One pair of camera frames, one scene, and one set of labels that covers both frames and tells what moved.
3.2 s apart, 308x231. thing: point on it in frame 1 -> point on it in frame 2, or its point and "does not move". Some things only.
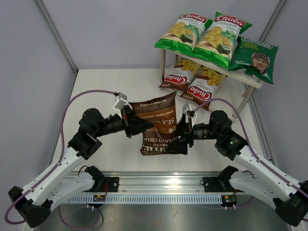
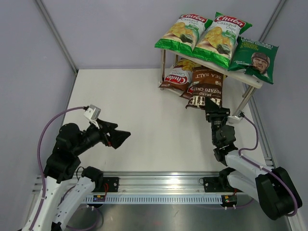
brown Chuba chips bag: x=182 y=75 does not move
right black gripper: x=186 y=130 -> x=213 y=111
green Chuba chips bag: x=218 y=43 does not move
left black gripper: x=133 y=123 -> x=118 y=136
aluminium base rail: x=153 y=183 does not move
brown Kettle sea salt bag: x=161 y=111 -> x=207 y=83
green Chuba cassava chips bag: x=184 y=33 does not move
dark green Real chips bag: x=256 y=58 does not move
